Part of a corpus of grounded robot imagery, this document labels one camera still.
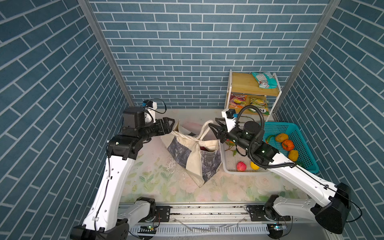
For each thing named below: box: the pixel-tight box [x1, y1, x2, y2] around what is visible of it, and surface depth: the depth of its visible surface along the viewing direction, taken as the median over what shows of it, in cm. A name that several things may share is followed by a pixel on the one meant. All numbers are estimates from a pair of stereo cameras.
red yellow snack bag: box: [229, 93, 247, 109], surface depth 103 cm
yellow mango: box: [275, 133, 289, 143], surface depth 101 cm
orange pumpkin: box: [282, 139, 294, 152], surface depth 97 cm
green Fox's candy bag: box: [249, 98, 270, 115], surface depth 101 cm
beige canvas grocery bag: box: [160, 120, 222, 188], surface depth 75 cm
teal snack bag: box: [251, 71, 278, 89], surface depth 90 cm
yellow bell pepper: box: [288, 149, 299, 162], surface depth 93 cm
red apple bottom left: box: [236, 161, 247, 172], surface depth 86 cm
